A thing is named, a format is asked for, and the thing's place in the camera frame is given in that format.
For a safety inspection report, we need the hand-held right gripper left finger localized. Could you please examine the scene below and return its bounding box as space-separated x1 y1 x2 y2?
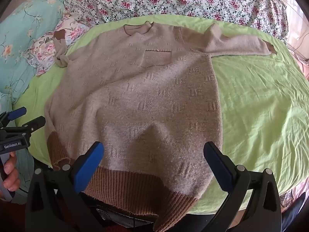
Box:
25 141 114 232

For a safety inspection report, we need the dark blue cloth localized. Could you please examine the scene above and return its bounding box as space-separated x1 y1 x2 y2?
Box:
281 192 307 232

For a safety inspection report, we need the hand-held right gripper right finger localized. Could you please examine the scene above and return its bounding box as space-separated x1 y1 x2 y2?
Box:
203 141 283 232

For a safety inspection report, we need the black glossy bag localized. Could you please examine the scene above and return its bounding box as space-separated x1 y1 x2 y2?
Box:
93 205 160 229

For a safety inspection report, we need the person's left hand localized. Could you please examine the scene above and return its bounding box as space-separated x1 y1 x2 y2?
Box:
1 153 22 197

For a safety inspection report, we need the pastel floral pillow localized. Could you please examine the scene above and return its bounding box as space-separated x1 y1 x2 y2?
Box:
26 17 97 76

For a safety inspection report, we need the beige knitted sweater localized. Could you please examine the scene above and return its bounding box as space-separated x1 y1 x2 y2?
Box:
45 21 278 232

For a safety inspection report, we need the light green bed sheet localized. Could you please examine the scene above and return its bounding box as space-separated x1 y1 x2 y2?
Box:
12 13 309 213

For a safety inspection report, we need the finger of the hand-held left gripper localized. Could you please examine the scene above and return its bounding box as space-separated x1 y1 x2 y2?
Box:
0 116 46 136
0 107 27 127

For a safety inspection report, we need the teal floral pillow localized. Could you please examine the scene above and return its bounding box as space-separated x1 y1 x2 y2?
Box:
0 0 73 203

